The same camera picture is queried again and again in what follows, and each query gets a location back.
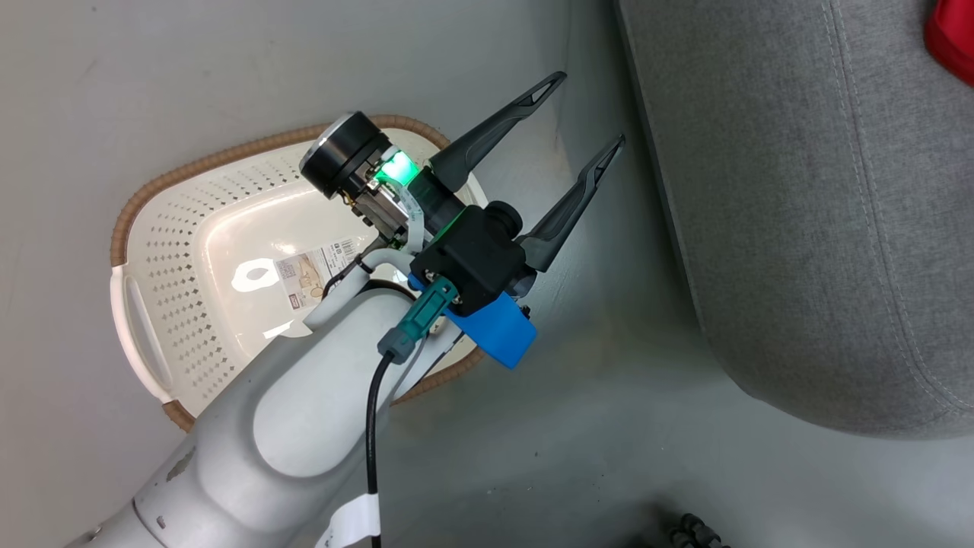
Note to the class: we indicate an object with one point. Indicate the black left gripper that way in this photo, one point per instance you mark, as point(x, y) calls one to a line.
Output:
point(475, 259)

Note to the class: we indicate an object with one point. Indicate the red basketball jersey number 23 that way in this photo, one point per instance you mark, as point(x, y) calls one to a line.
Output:
point(955, 38)

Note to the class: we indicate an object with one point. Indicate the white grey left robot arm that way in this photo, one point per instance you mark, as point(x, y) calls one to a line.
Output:
point(289, 411)

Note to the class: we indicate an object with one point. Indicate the printed basket label sticker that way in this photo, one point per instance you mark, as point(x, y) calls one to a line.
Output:
point(312, 270)

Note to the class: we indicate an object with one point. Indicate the white perforated laundry basket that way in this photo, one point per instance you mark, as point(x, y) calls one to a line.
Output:
point(190, 251)

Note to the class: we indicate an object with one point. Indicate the grey fabric sofa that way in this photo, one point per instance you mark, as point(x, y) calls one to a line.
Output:
point(822, 213)

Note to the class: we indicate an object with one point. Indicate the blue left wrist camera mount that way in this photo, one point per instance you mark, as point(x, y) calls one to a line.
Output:
point(498, 331)

